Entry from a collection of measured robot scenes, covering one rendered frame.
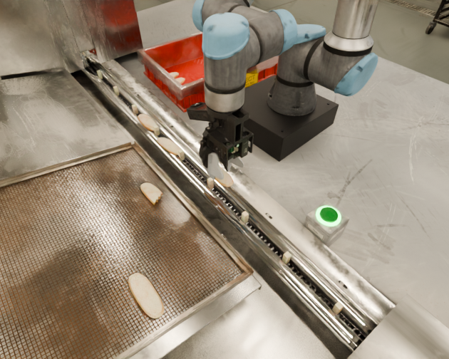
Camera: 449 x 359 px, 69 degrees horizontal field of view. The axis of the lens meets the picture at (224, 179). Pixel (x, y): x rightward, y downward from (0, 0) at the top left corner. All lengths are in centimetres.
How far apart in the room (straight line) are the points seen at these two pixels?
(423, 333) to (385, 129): 69
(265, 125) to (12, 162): 66
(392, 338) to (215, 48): 56
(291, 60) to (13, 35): 88
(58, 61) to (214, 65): 90
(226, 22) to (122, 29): 91
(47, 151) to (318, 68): 73
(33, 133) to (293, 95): 74
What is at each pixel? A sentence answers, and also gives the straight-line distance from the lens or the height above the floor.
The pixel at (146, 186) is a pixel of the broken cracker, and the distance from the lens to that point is 81.
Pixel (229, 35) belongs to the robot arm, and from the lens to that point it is 54.
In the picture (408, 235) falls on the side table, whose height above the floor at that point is 82.
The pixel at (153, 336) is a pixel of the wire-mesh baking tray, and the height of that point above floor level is 93.
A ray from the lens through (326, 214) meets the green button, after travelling 77.
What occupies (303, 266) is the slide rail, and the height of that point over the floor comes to 85.
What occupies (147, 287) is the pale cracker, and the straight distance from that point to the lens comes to 64.
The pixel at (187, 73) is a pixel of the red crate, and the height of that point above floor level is 82.
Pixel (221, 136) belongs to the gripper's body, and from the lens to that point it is 66.
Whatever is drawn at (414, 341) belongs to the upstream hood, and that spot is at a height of 92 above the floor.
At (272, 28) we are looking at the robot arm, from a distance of 63.
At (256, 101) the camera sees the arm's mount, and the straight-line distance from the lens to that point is 108.
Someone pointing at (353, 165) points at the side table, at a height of 82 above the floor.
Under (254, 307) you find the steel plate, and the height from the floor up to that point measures 82.
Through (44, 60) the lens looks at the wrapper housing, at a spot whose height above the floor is 93.
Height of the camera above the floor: 150
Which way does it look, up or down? 48 degrees down
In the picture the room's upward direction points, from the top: straight up
